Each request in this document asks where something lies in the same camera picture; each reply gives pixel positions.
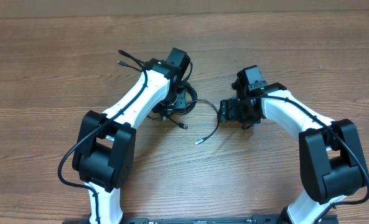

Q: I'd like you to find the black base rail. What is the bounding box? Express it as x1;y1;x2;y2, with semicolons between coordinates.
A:
62;213;339;224

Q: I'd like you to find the black cable with USB plug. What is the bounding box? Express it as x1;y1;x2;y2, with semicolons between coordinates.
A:
186;98;221;146

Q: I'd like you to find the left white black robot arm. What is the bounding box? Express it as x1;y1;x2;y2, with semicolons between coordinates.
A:
72;48;190;223

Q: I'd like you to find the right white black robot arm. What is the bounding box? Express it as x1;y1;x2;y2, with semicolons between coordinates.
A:
218;65;369;223

